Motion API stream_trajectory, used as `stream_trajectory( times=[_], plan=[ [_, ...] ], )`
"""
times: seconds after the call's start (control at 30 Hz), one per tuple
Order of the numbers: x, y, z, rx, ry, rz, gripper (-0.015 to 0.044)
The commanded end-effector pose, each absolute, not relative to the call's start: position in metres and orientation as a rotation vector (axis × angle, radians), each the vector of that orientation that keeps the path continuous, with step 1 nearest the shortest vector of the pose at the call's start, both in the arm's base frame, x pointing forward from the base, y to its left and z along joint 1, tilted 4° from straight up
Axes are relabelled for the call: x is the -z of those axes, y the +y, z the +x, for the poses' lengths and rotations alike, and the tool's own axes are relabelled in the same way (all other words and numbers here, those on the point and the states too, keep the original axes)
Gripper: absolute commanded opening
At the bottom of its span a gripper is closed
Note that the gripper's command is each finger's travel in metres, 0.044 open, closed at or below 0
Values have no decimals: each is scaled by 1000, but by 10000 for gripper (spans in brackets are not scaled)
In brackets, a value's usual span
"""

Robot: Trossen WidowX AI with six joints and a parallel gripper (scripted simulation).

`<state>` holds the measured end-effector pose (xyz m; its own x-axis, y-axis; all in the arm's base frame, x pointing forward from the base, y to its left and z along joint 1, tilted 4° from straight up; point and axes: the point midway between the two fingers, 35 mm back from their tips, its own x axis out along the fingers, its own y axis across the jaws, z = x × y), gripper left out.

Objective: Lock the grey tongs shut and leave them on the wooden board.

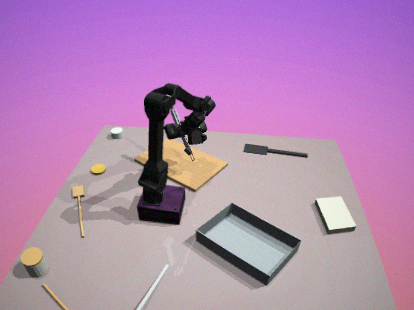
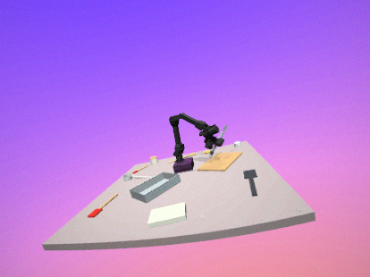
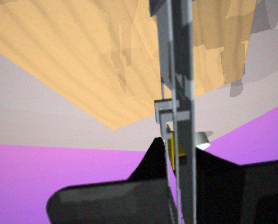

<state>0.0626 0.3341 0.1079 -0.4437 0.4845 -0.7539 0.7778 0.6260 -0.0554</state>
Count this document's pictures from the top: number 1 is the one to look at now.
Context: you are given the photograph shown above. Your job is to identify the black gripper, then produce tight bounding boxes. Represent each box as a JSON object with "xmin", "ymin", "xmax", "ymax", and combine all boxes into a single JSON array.
[{"xmin": 164, "ymin": 116, "xmax": 207, "ymax": 140}]

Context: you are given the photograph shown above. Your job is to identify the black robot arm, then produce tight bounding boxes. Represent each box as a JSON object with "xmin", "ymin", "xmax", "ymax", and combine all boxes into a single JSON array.
[{"xmin": 138, "ymin": 83, "xmax": 216, "ymax": 206}]

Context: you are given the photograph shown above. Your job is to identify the light wooden board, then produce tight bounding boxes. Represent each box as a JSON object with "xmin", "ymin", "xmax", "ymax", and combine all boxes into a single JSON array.
[{"xmin": 134, "ymin": 138, "xmax": 228, "ymax": 192}]

